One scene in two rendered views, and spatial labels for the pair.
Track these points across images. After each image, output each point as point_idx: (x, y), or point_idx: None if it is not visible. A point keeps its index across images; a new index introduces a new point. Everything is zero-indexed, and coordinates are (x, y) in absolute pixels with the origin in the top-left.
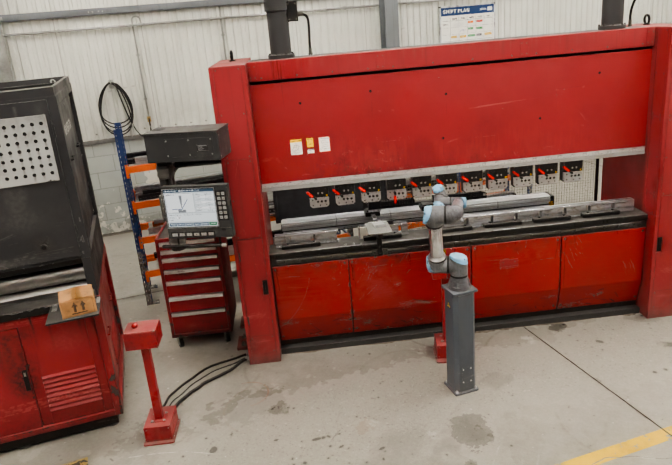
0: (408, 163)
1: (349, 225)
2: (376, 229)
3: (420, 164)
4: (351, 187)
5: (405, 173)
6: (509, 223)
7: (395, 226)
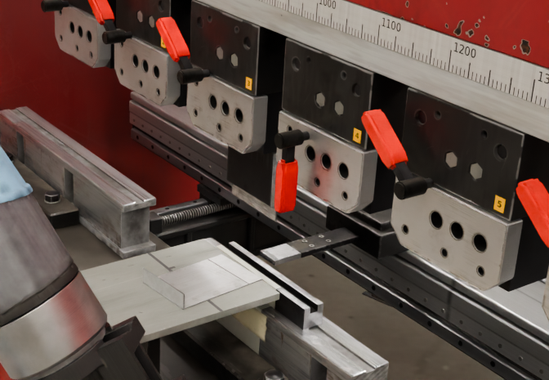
0: None
1: (295, 231)
2: (118, 290)
3: (471, 8)
4: (161, 11)
5: (377, 39)
6: None
7: (300, 351)
